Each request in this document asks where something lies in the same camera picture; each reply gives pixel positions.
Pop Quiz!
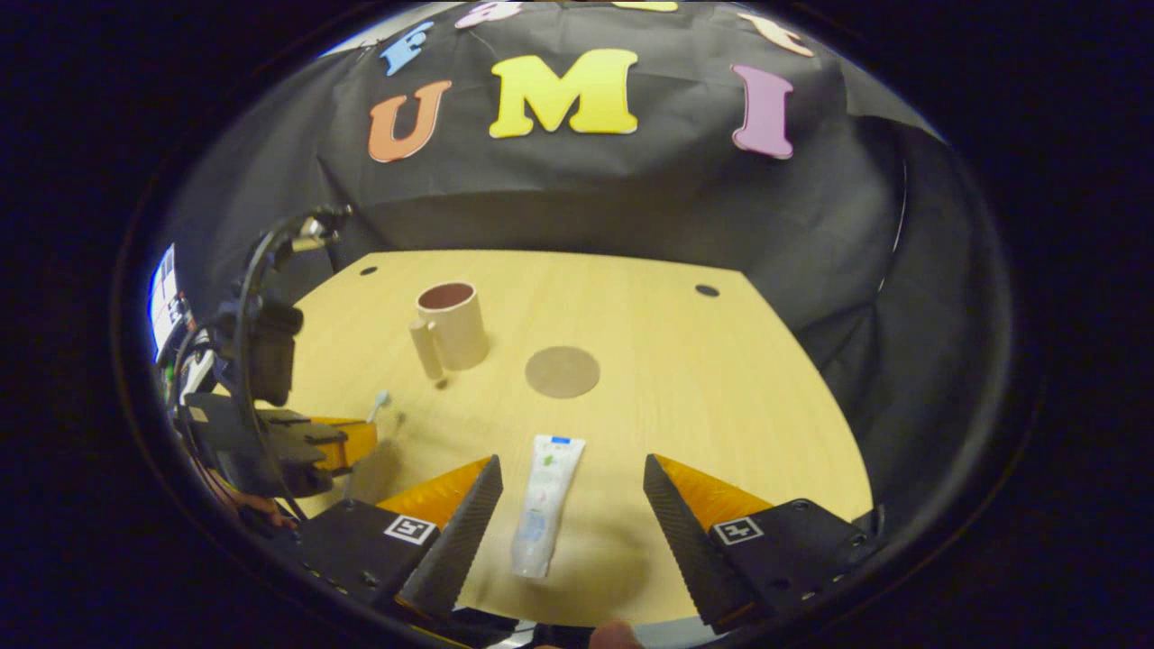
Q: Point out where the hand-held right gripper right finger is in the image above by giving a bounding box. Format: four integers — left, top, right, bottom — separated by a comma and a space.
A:
643, 453, 880, 635

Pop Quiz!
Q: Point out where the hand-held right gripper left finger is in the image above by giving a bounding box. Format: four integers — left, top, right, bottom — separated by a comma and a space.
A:
298, 455, 504, 623

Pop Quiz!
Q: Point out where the white toothbrush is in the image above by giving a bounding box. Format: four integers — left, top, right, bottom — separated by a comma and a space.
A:
343, 389, 391, 504

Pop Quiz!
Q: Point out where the white toothpaste tube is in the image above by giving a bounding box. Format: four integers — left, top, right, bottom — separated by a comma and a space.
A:
510, 434, 587, 579

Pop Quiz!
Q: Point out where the beige cup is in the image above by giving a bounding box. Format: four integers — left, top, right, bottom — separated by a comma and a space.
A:
408, 281, 490, 381

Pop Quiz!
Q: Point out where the round brown coaster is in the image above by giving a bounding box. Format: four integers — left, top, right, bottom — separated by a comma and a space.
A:
525, 345, 601, 399

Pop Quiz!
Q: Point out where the wooden desktop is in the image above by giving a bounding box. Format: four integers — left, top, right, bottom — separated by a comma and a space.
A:
212, 250, 874, 629

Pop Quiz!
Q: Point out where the computer monitor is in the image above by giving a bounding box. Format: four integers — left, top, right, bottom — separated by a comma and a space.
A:
147, 243, 186, 361

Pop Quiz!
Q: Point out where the black backdrop cloth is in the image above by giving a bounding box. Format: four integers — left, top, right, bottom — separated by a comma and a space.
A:
149, 0, 1011, 542

